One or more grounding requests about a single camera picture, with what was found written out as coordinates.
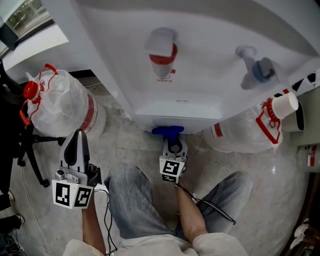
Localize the person's blue jeans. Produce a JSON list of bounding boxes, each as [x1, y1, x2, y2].
[[104, 162, 254, 242]]

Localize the person's beige shirt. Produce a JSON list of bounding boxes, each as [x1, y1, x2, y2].
[[62, 232, 248, 256]]

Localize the white waste bin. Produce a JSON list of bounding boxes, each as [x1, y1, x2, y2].
[[281, 101, 305, 133]]

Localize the person's left forearm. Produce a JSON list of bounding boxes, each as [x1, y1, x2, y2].
[[81, 193, 107, 256]]

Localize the empty jug with red handle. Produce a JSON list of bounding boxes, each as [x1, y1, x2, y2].
[[203, 98, 283, 154]]

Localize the white paper cup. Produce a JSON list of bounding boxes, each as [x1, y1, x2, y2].
[[271, 91, 300, 120]]

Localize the empty jug lying bagged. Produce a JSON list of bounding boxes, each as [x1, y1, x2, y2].
[[297, 144, 320, 173]]

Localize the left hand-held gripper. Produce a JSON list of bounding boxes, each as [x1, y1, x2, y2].
[[51, 129, 102, 210]]

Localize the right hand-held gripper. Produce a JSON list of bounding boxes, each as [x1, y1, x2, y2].
[[159, 137, 188, 185]]

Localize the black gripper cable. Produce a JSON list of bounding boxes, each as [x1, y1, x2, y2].
[[177, 183, 237, 225], [93, 188, 118, 256]]

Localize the black office chair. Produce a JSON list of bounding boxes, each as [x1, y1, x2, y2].
[[0, 58, 66, 211]]

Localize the person's right forearm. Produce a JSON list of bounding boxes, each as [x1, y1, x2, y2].
[[174, 182, 208, 243]]

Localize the white water dispenser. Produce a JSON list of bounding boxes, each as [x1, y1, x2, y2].
[[41, 0, 320, 135]]

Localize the blue cloth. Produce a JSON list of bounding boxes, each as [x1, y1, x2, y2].
[[151, 125, 185, 145]]

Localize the empty jug with red cap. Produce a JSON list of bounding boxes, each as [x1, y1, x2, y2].
[[19, 63, 106, 141]]

